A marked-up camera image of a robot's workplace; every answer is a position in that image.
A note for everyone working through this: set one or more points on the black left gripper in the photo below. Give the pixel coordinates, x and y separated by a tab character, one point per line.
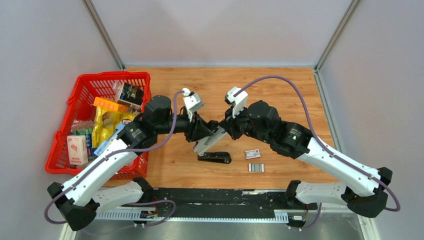
197	129

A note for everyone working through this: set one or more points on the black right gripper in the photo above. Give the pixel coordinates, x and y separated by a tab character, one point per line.
230	127

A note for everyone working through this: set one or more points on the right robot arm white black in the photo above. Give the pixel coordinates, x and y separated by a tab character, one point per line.
360	188

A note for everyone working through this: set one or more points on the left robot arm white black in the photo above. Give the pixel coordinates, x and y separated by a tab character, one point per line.
82	198

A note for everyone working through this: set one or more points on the black stapler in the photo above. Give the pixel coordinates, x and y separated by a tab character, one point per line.
220	157

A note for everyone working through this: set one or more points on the strip of staples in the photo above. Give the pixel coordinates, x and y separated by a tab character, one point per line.
256	168

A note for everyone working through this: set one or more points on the small staple box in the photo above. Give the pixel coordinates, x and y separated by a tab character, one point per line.
252	154

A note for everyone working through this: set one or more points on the black box in basket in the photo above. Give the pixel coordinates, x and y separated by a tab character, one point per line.
129	95

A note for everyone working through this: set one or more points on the orange block in basket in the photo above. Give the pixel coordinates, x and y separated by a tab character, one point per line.
109	105

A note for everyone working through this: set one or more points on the yellow snack bag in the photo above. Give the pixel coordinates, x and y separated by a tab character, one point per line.
105	123

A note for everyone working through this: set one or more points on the red plastic basket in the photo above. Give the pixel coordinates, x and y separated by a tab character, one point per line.
80	107

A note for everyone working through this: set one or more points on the green box in basket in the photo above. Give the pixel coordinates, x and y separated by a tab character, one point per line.
87	133

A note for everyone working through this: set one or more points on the white pink sponge box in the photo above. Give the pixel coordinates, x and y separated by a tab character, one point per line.
77	150

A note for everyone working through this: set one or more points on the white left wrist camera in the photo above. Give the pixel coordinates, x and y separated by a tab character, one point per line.
192	102

